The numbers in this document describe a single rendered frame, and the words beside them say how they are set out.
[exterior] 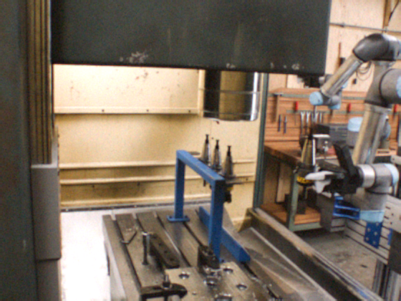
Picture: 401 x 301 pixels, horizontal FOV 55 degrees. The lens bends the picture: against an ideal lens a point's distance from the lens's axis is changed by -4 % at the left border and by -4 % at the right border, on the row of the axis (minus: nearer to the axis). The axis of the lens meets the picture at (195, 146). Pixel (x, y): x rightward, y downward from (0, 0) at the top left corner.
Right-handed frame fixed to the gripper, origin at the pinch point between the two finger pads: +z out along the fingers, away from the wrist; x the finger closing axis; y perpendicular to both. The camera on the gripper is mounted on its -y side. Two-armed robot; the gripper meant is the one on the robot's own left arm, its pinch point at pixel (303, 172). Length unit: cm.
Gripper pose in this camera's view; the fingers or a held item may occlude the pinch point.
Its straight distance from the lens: 118.7
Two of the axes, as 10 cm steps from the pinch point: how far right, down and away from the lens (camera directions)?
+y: -0.6, 9.8, 1.9
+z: -9.4, 0.1, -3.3
